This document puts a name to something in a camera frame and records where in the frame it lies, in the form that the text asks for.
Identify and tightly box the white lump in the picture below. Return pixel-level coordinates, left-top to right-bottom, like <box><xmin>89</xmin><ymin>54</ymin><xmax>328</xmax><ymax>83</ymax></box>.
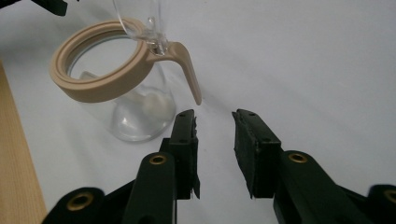
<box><xmin>136</xmin><ymin>92</ymin><xmax>176</xmax><ymax>123</ymax></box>

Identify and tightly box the glass pitcher with beige rim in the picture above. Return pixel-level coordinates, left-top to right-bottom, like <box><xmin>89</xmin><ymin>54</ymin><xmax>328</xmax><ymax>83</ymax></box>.
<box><xmin>49</xmin><ymin>17</ymin><xmax>204</xmax><ymax>143</ymax></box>

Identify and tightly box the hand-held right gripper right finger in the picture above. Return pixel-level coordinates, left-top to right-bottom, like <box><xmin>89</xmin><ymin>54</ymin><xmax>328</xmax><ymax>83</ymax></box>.
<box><xmin>232</xmin><ymin>108</ymin><xmax>375</xmax><ymax>224</ymax></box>

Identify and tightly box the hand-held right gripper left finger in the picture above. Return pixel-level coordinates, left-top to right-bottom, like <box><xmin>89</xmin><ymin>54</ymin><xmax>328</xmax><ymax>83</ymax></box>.
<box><xmin>121</xmin><ymin>108</ymin><xmax>201</xmax><ymax>224</ymax></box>

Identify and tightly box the clear glass cup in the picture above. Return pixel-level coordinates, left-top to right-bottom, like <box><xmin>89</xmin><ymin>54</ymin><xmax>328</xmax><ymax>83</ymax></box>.
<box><xmin>112</xmin><ymin>0</ymin><xmax>171</xmax><ymax>57</ymax></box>

